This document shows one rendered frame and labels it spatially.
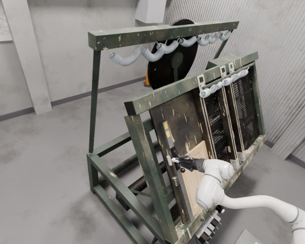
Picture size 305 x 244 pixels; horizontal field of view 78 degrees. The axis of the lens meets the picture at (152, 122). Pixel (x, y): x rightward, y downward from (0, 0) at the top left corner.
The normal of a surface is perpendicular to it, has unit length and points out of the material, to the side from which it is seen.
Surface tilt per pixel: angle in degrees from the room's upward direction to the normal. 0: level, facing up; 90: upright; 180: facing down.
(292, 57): 90
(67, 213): 0
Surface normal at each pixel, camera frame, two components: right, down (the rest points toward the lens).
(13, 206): 0.15, -0.77
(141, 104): 0.66, 0.00
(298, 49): -0.73, 0.35
